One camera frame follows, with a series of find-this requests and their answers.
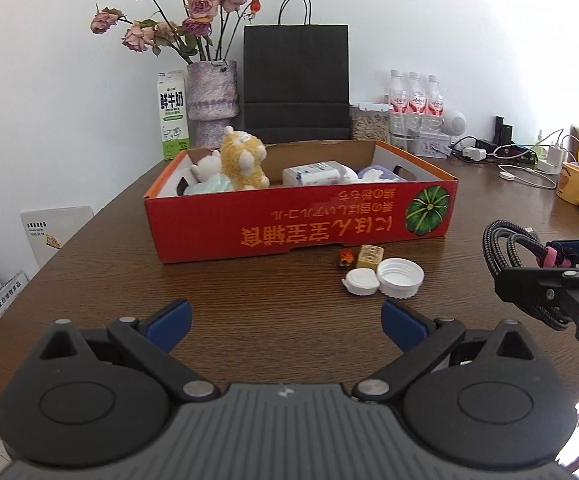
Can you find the red cardboard box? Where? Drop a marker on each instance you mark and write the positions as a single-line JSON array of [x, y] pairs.
[[269, 230]]

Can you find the white tissue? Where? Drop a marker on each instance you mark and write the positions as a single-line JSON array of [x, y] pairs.
[[350, 175]]

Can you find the purple vase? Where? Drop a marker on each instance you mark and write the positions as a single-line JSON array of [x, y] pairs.
[[212, 90]]

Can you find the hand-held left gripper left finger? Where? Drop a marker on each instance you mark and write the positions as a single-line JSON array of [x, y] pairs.
[[172, 322]]

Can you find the white green milk carton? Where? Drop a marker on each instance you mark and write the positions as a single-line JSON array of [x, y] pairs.
[[173, 115]]

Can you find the white sign board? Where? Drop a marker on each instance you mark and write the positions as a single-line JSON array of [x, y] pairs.
[[54, 235]]

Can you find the yellow plush toy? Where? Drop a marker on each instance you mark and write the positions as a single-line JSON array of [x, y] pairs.
[[242, 160]]

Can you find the yellow wooden block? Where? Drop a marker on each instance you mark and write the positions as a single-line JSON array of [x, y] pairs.
[[369, 256]]

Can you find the purple cloth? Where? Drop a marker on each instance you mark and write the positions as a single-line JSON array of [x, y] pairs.
[[377, 174]]

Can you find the white printed tin box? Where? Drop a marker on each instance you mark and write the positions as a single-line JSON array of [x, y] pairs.
[[432, 146]]

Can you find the white printed pack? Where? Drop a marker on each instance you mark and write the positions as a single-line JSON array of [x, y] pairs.
[[12, 292]]

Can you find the black paper bag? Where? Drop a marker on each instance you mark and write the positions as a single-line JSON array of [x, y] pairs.
[[294, 75]]

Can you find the clear water bottle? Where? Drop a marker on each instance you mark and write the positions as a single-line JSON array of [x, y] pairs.
[[416, 102], [433, 105], [397, 105]]

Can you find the small orange figurine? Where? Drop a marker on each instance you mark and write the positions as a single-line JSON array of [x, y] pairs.
[[346, 258]]

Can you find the black stand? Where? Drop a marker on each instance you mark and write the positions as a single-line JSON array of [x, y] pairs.
[[503, 132]]

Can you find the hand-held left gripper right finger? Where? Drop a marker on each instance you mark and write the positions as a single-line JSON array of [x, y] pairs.
[[403, 325]]

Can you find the dried pink roses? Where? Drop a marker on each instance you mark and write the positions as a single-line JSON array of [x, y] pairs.
[[202, 5]]

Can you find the yellow mug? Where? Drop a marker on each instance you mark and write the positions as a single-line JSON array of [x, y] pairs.
[[574, 185]]

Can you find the clear snack container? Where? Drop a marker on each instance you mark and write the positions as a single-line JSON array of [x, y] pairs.
[[369, 122]]

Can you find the white round device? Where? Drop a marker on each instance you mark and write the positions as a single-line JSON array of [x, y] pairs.
[[455, 122]]

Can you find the white power adapter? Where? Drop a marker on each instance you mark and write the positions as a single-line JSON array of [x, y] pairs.
[[474, 153]]

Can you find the white threaded bottle cap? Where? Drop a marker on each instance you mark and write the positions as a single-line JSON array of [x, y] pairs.
[[400, 278]]

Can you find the white charger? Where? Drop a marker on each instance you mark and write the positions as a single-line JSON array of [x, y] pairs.
[[552, 160]]

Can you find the white plush toy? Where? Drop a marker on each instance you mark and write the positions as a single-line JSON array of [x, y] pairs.
[[207, 165]]

